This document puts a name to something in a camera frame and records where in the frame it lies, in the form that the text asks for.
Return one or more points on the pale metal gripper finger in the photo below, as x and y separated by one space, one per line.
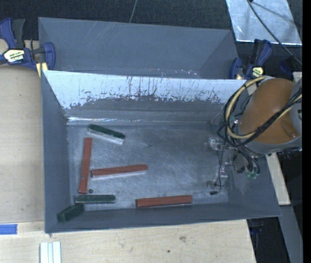
216 144
221 174

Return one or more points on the grey metal bin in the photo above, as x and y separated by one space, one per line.
155 152

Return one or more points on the red-brown flat block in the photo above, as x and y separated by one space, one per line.
85 166
163 201
119 170

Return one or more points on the dark green flat block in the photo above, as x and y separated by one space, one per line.
70 213
106 133
95 199

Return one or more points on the pale wood flat board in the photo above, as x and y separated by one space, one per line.
15 147

